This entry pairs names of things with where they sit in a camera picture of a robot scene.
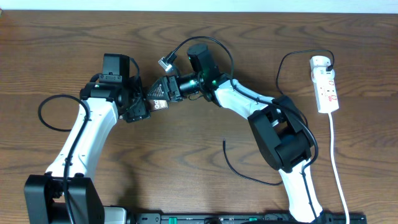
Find black charger cable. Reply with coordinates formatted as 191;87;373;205
222;49;335;187

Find white power strip cord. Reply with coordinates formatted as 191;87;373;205
327;112;351;224

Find Samsung Galaxy smartphone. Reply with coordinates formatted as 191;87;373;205
148;100;169;112

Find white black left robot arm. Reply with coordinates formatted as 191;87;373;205
24;54;150;223

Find white power strip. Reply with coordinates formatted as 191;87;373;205
310;55;339;114

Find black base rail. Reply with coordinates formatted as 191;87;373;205
130;213;368;224

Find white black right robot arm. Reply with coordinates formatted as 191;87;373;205
146;44;323;223

